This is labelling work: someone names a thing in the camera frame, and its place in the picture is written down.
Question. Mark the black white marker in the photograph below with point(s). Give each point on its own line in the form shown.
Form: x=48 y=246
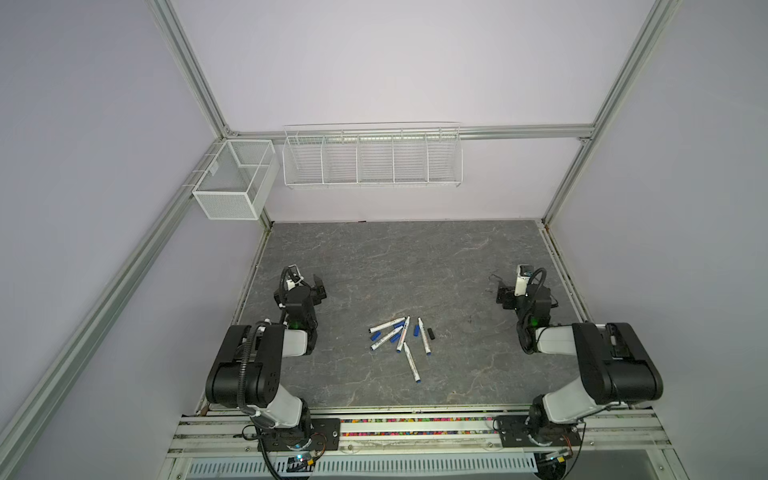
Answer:
x=424 y=336

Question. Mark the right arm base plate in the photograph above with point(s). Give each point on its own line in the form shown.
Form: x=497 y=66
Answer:
x=520 y=431

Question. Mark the blue white marker bottom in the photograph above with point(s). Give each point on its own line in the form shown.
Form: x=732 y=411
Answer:
x=411 y=362

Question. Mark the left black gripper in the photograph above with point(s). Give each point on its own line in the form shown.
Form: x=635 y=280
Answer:
x=302 y=291

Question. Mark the white mesh box basket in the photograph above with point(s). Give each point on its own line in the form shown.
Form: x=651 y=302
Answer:
x=237 y=181

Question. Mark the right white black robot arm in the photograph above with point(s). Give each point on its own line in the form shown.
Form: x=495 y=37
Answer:
x=614 y=367

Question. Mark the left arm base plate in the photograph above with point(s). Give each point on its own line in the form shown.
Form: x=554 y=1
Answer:
x=319 y=434

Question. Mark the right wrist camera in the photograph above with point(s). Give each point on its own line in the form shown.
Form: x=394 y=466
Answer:
x=524 y=273

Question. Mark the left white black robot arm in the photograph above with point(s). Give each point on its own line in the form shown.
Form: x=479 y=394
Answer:
x=246 y=372

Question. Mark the white wire shelf basket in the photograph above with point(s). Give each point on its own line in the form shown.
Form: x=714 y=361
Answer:
x=373 y=154

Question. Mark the white vented cable tray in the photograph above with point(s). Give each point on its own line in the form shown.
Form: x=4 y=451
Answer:
x=339 y=466

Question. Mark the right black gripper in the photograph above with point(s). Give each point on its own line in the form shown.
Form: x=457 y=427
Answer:
x=519 y=297

